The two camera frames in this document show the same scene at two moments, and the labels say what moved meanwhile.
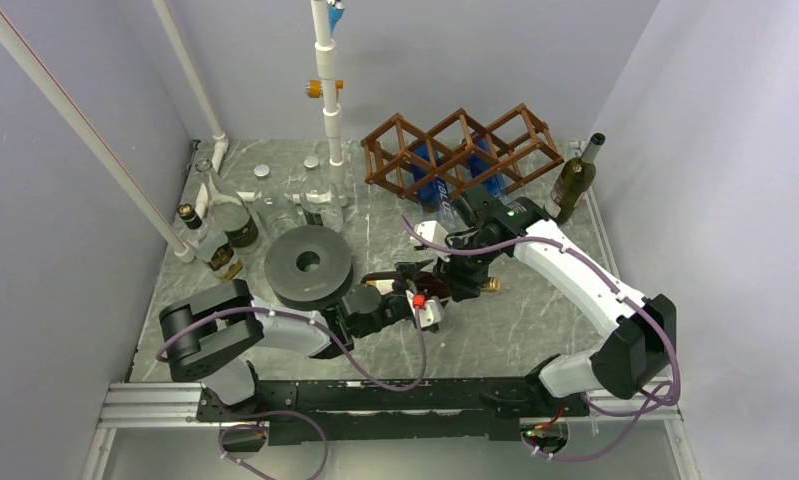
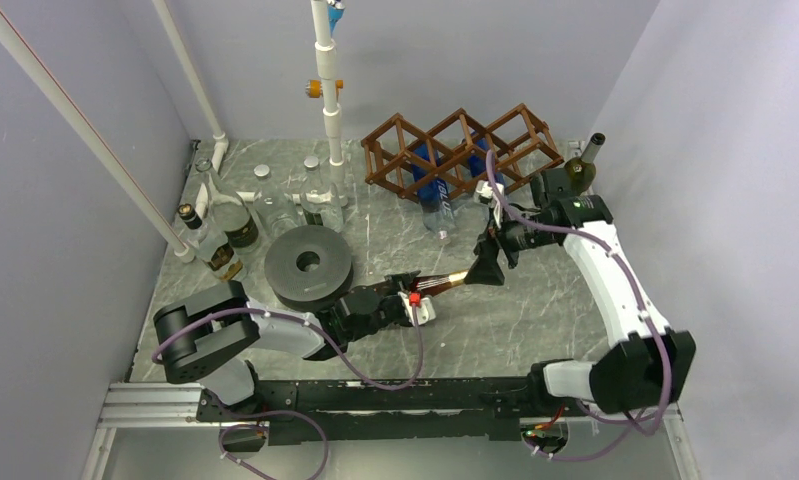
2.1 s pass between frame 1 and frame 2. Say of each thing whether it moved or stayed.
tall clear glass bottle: stayed
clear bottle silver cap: stayed
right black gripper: moved
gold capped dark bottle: moved
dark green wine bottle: stayed
